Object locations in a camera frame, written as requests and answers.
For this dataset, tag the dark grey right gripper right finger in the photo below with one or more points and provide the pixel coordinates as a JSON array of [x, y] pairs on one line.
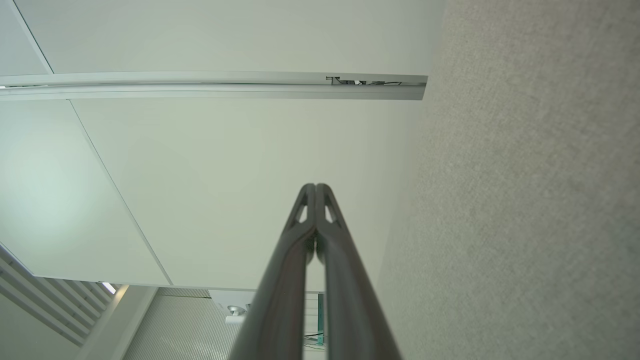
[[350, 300]]

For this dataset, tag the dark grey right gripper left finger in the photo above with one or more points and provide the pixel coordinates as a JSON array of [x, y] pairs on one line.
[[280, 300]]

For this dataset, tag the teal stand pole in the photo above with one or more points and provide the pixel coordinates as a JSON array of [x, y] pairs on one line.
[[320, 320]]

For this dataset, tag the white device with round lens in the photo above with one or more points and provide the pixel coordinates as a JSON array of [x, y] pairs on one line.
[[230, 305]]

